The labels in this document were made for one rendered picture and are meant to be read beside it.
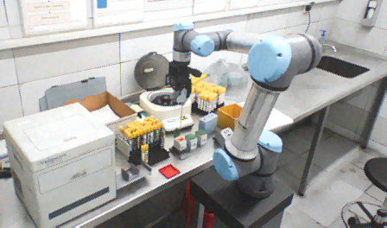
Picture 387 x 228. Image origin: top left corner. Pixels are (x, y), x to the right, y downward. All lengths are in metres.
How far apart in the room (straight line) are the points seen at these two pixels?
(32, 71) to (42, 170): 0.67
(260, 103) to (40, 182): 0.71
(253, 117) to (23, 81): 1.09
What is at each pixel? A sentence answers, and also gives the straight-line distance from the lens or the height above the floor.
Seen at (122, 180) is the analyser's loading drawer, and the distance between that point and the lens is 1.41.
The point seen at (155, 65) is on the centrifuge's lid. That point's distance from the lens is 1.98.
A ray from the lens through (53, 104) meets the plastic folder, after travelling 1.81.
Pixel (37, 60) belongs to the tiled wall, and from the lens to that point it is 1.71.
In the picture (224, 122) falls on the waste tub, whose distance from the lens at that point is 1.81.
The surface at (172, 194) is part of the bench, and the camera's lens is 2.31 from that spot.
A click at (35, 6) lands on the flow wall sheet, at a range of 1.64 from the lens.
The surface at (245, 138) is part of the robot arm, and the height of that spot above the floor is 1.24.
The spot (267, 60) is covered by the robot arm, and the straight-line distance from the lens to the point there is 0.92.
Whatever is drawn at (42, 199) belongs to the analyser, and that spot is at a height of 1.02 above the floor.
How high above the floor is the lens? 1.82
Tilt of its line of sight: 27 degrees down
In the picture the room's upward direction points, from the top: 5 degrees clockwise
